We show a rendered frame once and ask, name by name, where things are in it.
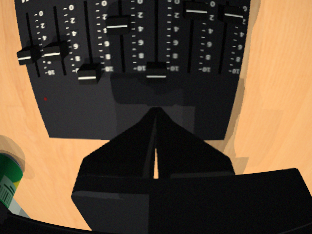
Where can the green drink can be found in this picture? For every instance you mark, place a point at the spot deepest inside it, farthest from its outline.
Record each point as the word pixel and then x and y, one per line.
pixel 10 177

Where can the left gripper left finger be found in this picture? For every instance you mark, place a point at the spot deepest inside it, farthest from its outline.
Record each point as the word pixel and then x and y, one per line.
pixel 128 153

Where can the black lighting desk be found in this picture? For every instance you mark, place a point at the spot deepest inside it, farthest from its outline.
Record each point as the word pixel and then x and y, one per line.
pixel 197 89

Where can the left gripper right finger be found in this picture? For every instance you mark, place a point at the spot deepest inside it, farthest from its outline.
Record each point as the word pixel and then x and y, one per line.
pixel 184 154

